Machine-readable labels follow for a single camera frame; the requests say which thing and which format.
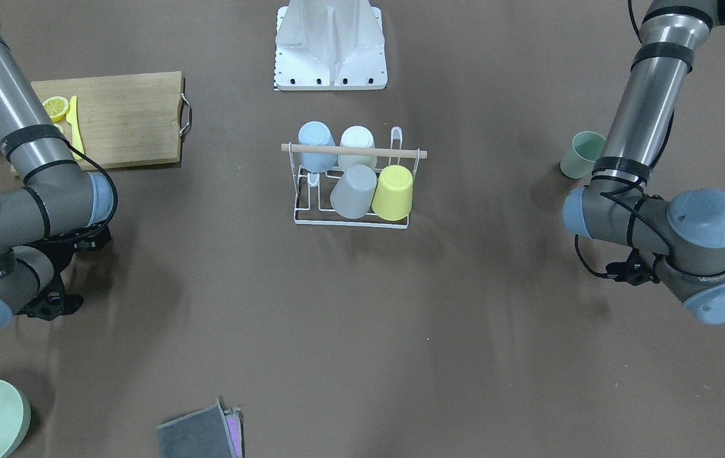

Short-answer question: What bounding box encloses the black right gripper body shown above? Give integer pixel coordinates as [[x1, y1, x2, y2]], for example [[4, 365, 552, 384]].
[[16, 223, 112, 321]]

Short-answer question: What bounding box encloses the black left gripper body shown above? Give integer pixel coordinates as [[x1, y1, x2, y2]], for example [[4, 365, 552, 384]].
[[605, 249, 660, 285]]

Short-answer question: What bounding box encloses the mint green cup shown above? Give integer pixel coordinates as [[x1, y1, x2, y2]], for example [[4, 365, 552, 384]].
[[560, 131, 606, 179]]

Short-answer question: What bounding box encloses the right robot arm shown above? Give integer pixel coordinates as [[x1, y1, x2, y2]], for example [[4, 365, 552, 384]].
[[0, 35, 118, 330]]

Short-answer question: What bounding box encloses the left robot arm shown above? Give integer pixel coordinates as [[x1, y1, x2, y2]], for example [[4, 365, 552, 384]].
[[562, 1, 725, 325]]

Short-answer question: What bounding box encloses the yellow cup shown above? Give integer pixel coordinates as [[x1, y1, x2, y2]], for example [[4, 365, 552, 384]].
[[371, 165, 414, 221]]

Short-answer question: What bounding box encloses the grey cup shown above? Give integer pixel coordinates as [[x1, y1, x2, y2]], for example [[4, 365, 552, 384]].
[[330, 164, 377, 219]]

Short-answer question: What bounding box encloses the white cup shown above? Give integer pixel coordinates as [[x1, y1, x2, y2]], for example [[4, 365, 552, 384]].
[[338, 125, 377, 172]]

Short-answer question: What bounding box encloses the light blue cup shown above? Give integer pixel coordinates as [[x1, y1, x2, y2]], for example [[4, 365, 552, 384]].
[[298, 121, 338, 174]]

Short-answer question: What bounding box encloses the yellow plastic knife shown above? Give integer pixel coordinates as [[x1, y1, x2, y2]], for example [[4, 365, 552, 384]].
[[66, 95, 85, 160]]

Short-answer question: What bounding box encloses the wooden cutting board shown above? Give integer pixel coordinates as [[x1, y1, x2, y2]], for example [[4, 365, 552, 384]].
[[31, 71, 185, 169]]

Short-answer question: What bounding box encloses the lemon slice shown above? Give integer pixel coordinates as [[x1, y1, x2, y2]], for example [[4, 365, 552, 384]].
[[42, 95, 69, 123]]

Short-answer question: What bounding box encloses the grey folded cloth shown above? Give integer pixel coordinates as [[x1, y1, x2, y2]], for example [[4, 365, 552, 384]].
[[156, 400, 245, 457]]

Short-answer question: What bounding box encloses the white wire cup holder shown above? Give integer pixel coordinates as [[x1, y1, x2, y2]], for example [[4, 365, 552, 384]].
[[280, 121, 427, 230]]

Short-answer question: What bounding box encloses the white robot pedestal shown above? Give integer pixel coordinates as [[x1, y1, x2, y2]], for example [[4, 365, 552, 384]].
[[273, 1, 388, 91]]

